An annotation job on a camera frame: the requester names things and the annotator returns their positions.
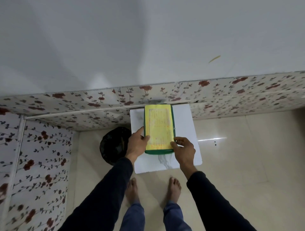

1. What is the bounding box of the small white marble-pattern table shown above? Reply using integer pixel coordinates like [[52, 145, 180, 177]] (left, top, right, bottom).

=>
[[129, 103, 203, 174]]

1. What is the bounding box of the person's left forearm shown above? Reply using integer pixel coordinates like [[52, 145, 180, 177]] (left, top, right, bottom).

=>
[[58, 157, 134, 231]]

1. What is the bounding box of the person's foot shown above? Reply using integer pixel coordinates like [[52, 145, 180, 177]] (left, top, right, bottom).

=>
[[125, 178, 140, 205], [165, 177, 182, 204]]

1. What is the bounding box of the yellow packet with green edge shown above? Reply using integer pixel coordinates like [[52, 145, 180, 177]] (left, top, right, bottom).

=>
[[144, 104, 176, 155]]

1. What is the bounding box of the person's right leg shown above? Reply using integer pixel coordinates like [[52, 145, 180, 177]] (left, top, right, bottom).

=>
[[163, 201, 192, 231]]

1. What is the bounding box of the person's left foot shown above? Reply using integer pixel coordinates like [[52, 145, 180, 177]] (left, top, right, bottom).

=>
[[125, 178, 140, 205]]

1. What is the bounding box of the person's leg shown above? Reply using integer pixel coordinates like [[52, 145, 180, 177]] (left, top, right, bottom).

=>
[[119, 201, 146, 231], [163, 201, 192, 231]]

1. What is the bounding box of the person's right foot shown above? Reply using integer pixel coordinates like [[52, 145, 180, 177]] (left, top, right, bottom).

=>
[[165, 177, 182, 204]]

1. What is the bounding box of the person's right hand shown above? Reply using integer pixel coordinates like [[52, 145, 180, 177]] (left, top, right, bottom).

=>
[[170, 137, 199, 180]]

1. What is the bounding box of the black plastic garbage bag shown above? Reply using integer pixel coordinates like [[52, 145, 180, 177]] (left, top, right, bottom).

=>
[[100, 127, 132, 166]]

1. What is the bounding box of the person's left hand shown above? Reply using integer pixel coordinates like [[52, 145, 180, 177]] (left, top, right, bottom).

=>
[[125, 126, 151, 164]]

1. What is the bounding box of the person's right forearm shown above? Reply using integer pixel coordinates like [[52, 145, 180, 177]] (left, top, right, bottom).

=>
[[186, 171, 257, 231]]

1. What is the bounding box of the person's left leg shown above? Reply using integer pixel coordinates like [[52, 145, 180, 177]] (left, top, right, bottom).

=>
[[119, 201, 146, 231]]

